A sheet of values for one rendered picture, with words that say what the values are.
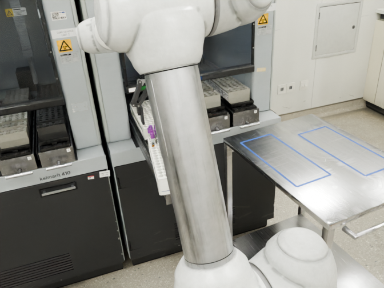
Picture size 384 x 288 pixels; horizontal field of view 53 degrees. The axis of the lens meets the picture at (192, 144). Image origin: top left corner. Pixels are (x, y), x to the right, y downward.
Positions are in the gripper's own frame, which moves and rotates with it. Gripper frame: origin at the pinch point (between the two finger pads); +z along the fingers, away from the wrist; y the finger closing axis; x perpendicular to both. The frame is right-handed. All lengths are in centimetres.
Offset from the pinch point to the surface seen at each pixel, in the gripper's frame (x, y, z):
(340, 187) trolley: -47, 44, 14
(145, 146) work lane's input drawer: 9.3, -5.3, 16.1
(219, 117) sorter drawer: 21.7, 32.7, 16.4
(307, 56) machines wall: 141, 164, 39
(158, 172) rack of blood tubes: -22.7, -7.9, 8.4
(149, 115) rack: 24.5, 0.9, 10.1
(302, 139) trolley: -15, 52, 14
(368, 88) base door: 135, 230, 77
